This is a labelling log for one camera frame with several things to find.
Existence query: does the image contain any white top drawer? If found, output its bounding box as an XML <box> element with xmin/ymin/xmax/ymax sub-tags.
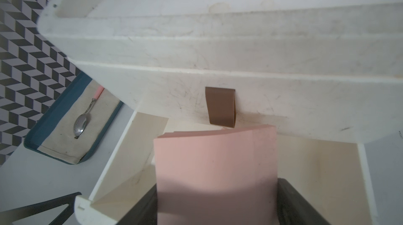
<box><xmin>75</xmin><ymin>61</ymin><xmax>403</xmax><ymax>143</ymax></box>

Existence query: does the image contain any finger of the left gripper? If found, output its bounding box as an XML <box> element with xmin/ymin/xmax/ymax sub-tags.
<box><xmin>1</xmin><ymin>192</ymin><xmax>82</xmax><ymax>225</ymax></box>

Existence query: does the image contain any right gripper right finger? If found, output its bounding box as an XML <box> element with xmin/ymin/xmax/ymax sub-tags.
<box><xmin>277</xmin><ymin>178</ymin><xmax>330</xmax><ymax>225</ymax></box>

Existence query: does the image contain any pink sticky note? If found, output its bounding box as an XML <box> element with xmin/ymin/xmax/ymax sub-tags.
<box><xmin>154</xmin><ymin>125</ymin><xmax>278</xmax><ymax>225</ymax></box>

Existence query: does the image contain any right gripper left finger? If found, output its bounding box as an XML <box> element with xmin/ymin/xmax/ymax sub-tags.
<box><xmin>116</xmin><ymin>185</ymin><xmax>157</xmax><ymax>225</ymax></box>

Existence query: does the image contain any white drawer cabinet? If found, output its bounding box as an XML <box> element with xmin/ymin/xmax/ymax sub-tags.
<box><xmin>36</xmin><ymin>0</ymin><xmax>403</xmax><ymax>145</ymax></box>

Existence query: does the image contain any pink handled spoon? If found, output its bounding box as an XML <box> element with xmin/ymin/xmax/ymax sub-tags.
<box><xmin>73</xmin><ymin>85</ymin><xmax>105</xmax><ymax>139</ymax></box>

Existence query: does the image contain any blue tray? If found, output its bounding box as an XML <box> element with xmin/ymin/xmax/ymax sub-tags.
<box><xmin>24</xmin><ymin>72</ymin><xmax>123</xmax><ymax>165</ymax></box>

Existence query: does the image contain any beige mat on tray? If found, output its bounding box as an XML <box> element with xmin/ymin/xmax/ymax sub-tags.
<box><xmin>38</xmin><ymin>80</ymin><xmax>120</xmax><ymax>165</ymax></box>

